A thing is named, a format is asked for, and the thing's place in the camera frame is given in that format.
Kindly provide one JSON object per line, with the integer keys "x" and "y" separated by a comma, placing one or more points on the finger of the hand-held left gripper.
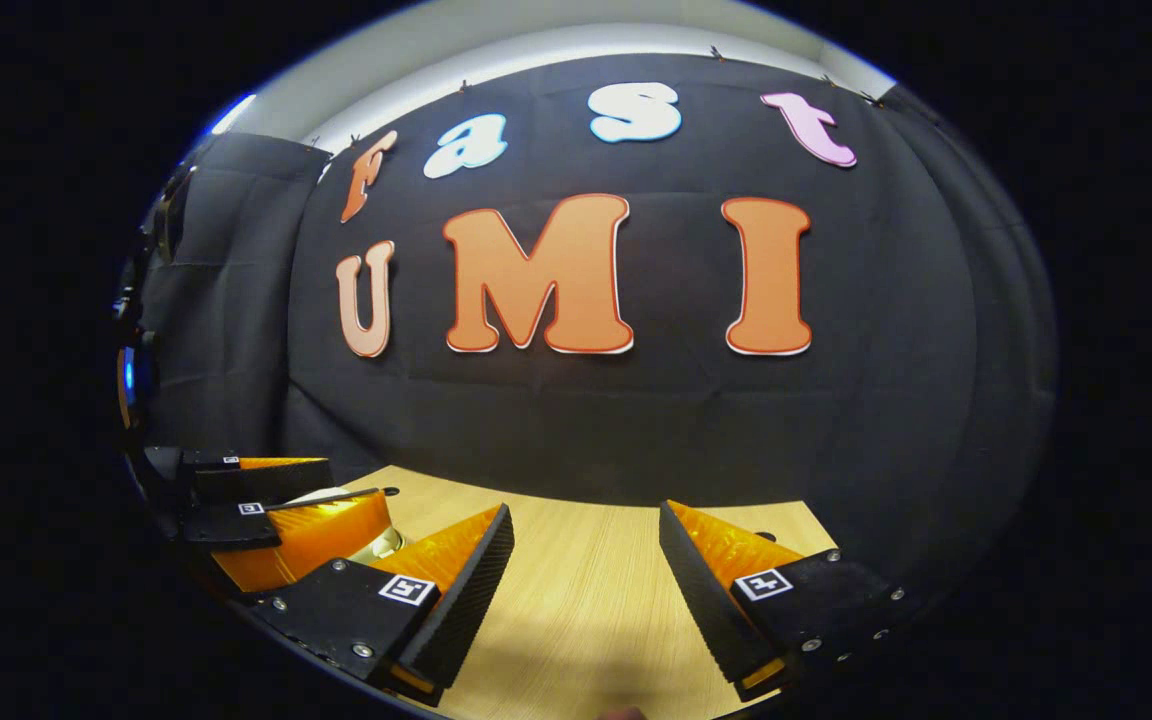
{"x": 236, "y": 482}
{"x": 226, "y": 525}

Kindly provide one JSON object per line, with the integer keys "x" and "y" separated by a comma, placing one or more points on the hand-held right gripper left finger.
{"x": 471, "y": 590}

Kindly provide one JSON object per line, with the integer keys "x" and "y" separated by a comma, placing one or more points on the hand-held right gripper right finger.
{"x": 701, "y": 600}

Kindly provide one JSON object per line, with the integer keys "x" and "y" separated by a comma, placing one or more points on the pale yellow suitcase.
{"x": 383, "y": 545}

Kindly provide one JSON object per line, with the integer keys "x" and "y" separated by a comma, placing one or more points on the dark device with blue light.
{"x": 168, "y": 215}

